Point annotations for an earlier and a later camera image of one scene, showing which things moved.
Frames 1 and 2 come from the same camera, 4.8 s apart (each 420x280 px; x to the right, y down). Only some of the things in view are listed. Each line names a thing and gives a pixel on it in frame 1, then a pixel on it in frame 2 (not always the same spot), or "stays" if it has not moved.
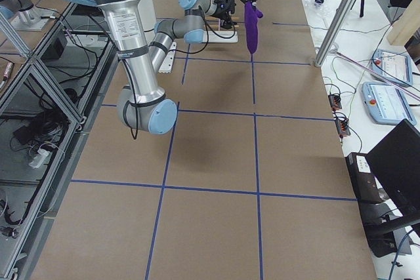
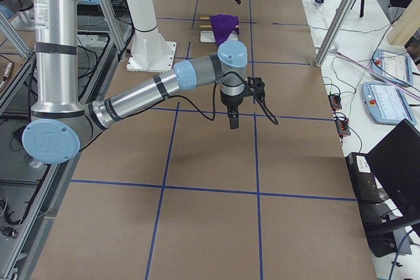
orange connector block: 335,101 stays
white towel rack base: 220,37 stays
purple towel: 252,14 -> 223,25
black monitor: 395,160 stays
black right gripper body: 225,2 -> 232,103
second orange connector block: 342,127 stays
